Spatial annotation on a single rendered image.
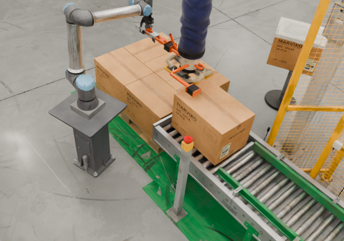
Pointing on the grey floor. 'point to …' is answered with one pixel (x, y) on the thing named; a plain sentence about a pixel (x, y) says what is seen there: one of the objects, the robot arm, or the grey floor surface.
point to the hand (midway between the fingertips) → (145, 29)
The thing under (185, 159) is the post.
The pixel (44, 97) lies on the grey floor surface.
